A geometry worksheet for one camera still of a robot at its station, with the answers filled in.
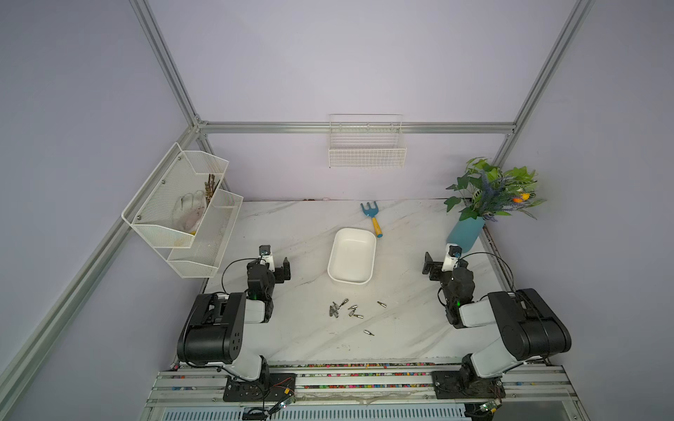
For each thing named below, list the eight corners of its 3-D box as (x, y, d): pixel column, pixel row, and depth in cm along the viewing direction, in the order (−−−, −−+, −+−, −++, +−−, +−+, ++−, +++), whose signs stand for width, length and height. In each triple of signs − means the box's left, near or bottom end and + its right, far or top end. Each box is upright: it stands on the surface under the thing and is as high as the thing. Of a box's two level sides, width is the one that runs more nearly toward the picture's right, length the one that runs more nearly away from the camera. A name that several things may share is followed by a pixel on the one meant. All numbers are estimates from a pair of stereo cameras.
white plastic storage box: (328, 291, 95) (327, 282, 90) (330, 237, 111) (330, 228, 106) (378, 291, 95) (380, 282, 90) (374, 237, 111) (375, 228, 106)
